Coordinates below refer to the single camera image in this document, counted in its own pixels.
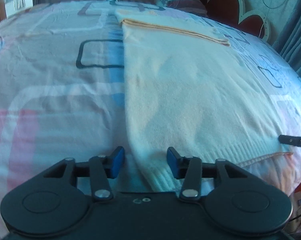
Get cream knit sweater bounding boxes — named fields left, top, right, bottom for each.
left=115, top=9, right=284, bottom=191

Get patterned bed sheet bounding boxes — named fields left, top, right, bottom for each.
left=0, top=0, right=301, bottom=239

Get blue side curtain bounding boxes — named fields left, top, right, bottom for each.
left=273, top=0, right=301, bottom=77

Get red white headboard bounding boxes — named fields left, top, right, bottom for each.
left=200, top=0, right=271, bottom=42

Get striped folded quilt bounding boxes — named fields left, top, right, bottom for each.
left=154, top=0, right=207, bottom=17

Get white hanging cable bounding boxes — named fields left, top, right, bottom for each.
left=259, top=0, right=295, bottom=40

